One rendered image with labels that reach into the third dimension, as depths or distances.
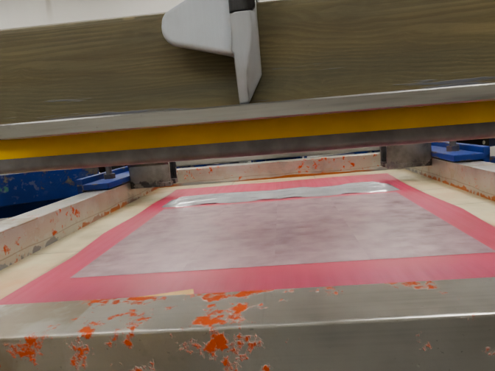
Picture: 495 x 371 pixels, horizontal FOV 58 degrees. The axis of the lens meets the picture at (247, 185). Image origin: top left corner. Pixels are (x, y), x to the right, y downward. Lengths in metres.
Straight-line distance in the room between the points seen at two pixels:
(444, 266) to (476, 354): 0.16
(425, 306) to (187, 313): 0.10
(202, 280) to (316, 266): 0.09
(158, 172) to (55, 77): 0.47
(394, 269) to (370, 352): 0.16
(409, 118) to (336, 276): 0.12
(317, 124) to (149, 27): 0.13
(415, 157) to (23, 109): 0.60
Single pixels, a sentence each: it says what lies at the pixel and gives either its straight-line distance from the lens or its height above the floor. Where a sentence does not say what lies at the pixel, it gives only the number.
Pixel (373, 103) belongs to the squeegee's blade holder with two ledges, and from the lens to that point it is 0.29.
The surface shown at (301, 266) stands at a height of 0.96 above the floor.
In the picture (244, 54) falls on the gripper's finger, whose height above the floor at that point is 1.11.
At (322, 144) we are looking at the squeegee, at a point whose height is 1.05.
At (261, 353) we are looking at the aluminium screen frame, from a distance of 0.18.
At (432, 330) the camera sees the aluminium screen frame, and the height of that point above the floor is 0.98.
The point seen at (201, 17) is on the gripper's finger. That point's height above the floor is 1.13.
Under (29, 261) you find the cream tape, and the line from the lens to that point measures 0.49.
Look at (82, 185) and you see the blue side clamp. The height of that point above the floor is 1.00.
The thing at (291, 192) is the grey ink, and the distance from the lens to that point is 0.68.
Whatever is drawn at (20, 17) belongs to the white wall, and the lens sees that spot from 5.79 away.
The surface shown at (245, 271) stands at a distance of 0.35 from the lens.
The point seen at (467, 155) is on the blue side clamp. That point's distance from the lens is 0.70.
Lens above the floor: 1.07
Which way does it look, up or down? 8 degrees down
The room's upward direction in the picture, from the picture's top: 5 degrees counter-clockwise
